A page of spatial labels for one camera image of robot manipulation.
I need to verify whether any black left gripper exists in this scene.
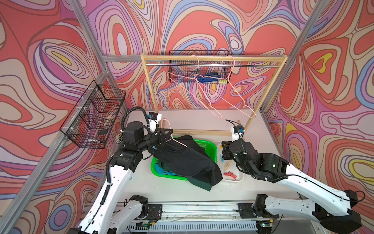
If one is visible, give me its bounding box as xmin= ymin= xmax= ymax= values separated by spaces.
xmin=136 ymin=128 xmax=172 ymax=154

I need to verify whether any wooden clothespin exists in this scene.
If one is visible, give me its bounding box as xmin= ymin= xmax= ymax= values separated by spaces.
xmin=224 ymin=161 xmax=232 ymax=170

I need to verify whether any pink hanger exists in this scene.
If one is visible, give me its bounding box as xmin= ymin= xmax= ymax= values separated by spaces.
xmin=194 ymin=55 xmax=257 ymax=119
xmin=168 ymin=55 xmax=222 ymax=119
xmin=161 ymin=118 xmax=188 ymax=148

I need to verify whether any black t-shirt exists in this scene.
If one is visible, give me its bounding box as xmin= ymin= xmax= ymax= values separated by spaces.
xmin=153 ymin=135 xmax=223 ymax=187

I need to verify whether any dark green t-shirt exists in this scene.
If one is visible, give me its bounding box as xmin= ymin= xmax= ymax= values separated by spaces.
xmin=157 ymin=161 xmax=212 ymax=191

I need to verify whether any teal t-shirt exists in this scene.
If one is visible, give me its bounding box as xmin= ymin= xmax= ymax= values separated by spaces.
xmin=155 ymin=164 xmax=175 ymax=176

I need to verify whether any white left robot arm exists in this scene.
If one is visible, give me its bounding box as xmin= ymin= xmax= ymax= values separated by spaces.
xmin=68 ymin=106 xmax=173 ymax=234

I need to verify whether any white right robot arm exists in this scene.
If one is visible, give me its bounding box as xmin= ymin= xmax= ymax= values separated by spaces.
xmin=222 ymin=138 xmax=362 ymax=234

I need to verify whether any green perforated plastic basket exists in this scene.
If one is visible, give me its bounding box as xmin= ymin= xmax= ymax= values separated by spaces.
xmin=151 ymin=139 xmax=217 ymax=181

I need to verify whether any white plastic tray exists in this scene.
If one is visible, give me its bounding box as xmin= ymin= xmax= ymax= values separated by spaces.
xmin=217 ymin=143 xmax=244 ymax=183

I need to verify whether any pine cone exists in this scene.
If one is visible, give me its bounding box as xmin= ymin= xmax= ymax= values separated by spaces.
xmin=116 ymin=134 xmax=123 ymax=144

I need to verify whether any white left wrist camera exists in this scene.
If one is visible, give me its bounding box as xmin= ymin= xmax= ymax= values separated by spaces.
xmin=147 ymin=112 xmax=162 ymax=133

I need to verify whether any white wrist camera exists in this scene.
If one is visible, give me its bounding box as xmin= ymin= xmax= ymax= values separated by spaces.
xmin=230 ymin=125 xmax=244 ymax=141
xmin=147 ymin=112 xmax=162 ymax=133

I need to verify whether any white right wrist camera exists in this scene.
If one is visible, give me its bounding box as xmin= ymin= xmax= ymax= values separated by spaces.
xmin=230 ymin=125 xmax=244 ymax=141

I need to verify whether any black wire basket back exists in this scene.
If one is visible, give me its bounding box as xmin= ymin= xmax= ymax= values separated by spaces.
xmin=168 ymin=49 xmax=231 ymax=84

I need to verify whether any black wire basket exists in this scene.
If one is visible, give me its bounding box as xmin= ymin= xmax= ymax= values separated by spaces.
xmin=59 ymin=81 xmax=126 ymax=149
xmin=168 ymin=49 xmax=231 ymax=84

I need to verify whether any metal rail base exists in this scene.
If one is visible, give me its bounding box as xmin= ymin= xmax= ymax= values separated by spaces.
xmin=81 ymin=200 xmax=322 ymax=234

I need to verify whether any black wire basket left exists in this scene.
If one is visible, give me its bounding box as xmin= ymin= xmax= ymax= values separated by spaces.
xmin=59 ymin=81 xmax=126 ymax=149

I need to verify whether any wooden clothes rack frame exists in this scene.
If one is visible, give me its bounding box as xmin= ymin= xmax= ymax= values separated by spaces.
xmin=140 ymin=53 xmax=288 ymax=136

